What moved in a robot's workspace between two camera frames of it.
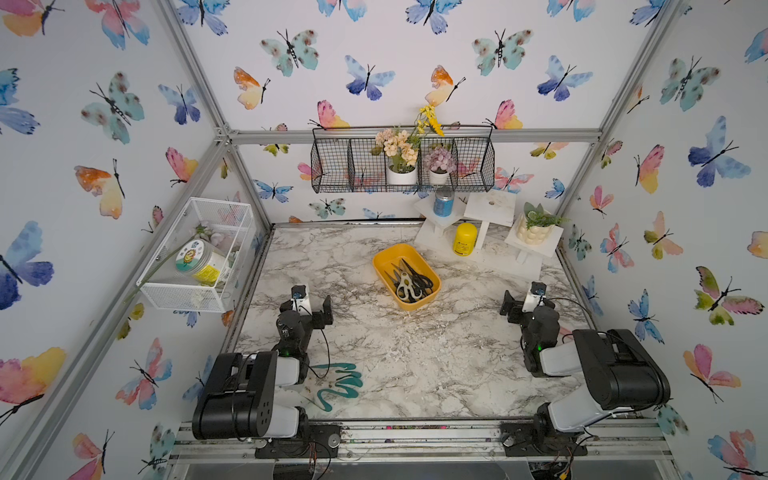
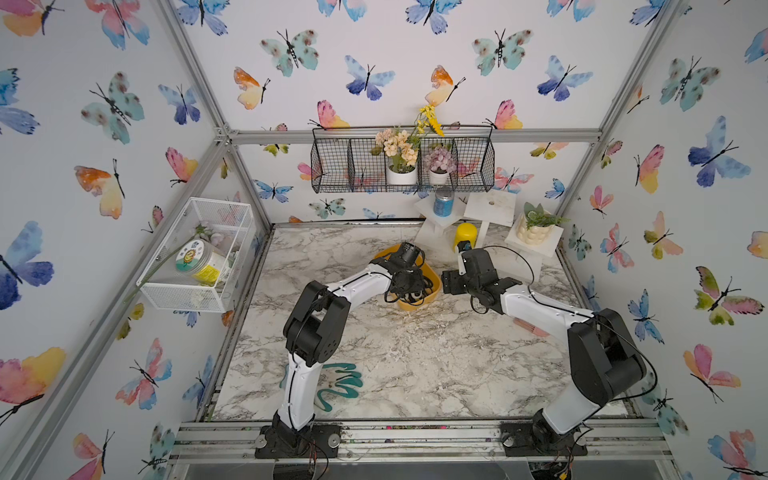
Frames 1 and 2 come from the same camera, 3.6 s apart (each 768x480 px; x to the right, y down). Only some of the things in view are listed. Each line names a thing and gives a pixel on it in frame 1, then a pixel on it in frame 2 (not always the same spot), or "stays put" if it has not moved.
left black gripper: (317, 316) → (418, 283)
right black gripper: (516, 308) → (450, 281)
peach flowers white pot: (401, 153) stays put
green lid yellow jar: (200, 260) stays put
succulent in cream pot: (536, 225) stays put
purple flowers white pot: (439, 163) stays put
